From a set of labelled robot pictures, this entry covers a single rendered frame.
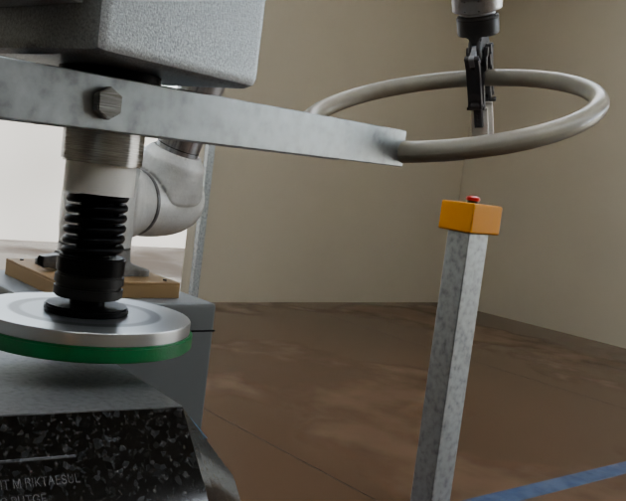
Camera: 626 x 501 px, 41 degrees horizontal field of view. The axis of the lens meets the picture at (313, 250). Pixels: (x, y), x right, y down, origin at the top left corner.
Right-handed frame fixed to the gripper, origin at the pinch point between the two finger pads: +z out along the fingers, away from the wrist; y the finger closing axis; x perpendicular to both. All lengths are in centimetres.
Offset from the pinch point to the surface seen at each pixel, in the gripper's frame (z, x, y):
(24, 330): -11, -18, 102
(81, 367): -2, -20, 95
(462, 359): 79, -19, -43
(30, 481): -4, -10, 114
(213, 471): 4, -3, 100
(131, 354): -7, -11, 98
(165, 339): -6, -10, 94
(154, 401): -3, -8, 100
